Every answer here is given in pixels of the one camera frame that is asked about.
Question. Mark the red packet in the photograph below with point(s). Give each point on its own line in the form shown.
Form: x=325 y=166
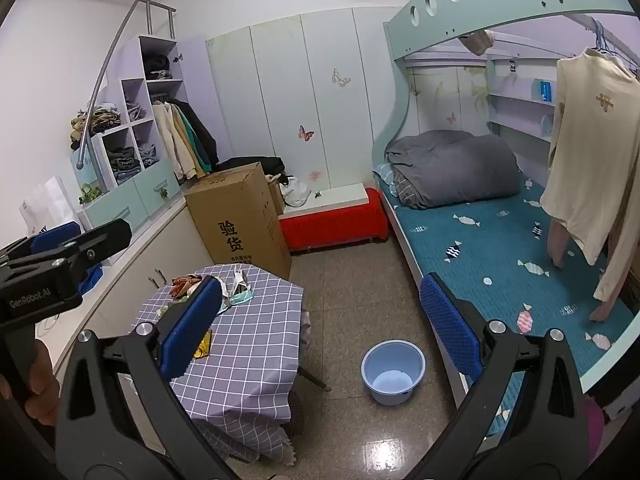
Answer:
x=182 y=285

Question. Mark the yellow garment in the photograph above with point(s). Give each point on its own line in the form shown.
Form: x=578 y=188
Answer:
x=186 y=155

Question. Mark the blue clothes hanger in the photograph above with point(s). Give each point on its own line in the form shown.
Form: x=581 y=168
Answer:
x=602 y=42

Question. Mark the blue bag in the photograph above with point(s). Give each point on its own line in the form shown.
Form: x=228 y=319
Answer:
x=92 y=280

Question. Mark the folded blue jeans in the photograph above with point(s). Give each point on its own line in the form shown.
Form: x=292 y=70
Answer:
x=147 y=152

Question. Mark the dark folded clothes stack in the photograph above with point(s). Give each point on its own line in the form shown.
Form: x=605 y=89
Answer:
x=122 y=160

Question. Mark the grey folded clothes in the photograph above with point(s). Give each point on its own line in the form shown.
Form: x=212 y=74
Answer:
x=134 y=110

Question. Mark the person's left hand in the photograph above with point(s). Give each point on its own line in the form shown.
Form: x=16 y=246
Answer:
x=46 y=390

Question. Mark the cream jacket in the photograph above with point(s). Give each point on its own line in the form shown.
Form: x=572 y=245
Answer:
x=167 y=140

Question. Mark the red covered bench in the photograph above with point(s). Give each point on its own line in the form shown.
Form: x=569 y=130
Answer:
x=335 y=227

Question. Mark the black table leg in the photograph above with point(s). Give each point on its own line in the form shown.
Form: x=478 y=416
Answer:
x=312 y=380

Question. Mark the white board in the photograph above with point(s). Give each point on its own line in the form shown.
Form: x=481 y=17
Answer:
x=325 y=202

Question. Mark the white plastic bag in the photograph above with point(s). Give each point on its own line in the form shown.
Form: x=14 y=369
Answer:
x=295 y=192

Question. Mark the olive clothes pile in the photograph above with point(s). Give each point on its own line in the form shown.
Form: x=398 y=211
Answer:
x=95 y=120

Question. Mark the green shirt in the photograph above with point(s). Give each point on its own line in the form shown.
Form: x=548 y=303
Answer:
x=195 y=145

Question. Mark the large cardboard box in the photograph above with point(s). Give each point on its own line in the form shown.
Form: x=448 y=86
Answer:
x=235 y=220

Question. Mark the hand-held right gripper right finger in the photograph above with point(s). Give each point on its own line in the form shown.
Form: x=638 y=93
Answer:
x=450 y=330

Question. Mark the black coat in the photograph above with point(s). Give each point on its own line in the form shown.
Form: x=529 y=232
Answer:
x=204 y=130

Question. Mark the pink garment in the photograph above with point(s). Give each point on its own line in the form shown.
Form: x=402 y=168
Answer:
x=556 y=245

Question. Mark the bed with teal sheet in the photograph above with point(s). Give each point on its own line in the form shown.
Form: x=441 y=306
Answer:
x=475 y=270

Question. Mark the yellow butterfly sticker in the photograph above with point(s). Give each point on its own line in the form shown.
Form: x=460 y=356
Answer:
x=340 y=78

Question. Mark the black bag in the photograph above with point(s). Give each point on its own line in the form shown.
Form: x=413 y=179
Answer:
x=250 y=164

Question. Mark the lavender bedside shelves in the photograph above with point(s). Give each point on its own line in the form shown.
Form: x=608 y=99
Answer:
x=515 y=110

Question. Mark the black clothes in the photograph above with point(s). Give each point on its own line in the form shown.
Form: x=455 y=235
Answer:
x=157 y=67

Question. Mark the small green plant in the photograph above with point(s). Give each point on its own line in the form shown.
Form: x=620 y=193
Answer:
x=90 y=193

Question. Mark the pale green drawer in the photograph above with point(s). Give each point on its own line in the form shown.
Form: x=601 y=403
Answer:
x=115 y=210
x=155 y=182

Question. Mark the light blue plaid pillow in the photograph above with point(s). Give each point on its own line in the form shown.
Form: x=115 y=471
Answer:
x=384 y=174

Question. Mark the grey clothes rail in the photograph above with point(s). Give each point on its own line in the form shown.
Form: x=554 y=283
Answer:
x=582 y=22

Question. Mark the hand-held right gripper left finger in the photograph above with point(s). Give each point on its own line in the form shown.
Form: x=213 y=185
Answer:
x=190 y=327

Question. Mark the olive white carton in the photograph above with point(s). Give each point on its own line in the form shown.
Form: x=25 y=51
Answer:
x=239 y=284

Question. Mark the white paper bag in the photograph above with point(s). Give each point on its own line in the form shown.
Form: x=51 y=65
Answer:
x=45 y=200

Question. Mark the blue plastic bucket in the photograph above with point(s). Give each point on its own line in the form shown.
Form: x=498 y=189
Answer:
x=392 y=385

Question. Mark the pale pink butterfly sticker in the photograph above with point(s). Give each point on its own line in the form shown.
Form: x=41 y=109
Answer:
x=315 y=176

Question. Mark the small white shelf divider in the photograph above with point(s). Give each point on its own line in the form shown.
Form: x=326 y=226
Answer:
x=547 y=126

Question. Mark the grey metal handrail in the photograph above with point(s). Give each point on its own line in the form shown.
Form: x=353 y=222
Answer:
x=97 y=85

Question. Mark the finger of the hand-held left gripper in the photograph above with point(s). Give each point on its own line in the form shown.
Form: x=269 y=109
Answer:
x=100 y=242
x=52 y=234

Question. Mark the small blue box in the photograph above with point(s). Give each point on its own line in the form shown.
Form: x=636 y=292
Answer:
x=545 y=91

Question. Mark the gold foil wrapper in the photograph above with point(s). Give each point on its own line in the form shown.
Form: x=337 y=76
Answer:
x=202 y=349

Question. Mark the pale green bunk bed frame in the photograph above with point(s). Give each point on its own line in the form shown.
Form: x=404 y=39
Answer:
x=500 y=5

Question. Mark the grey duvet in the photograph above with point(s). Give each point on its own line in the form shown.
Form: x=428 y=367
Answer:
x=450 y=170

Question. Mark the lavender cube shelf unit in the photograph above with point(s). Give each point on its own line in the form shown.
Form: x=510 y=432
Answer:
x=195 y=75

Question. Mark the beige t-shirt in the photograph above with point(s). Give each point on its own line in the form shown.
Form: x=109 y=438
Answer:
x=585 y=160

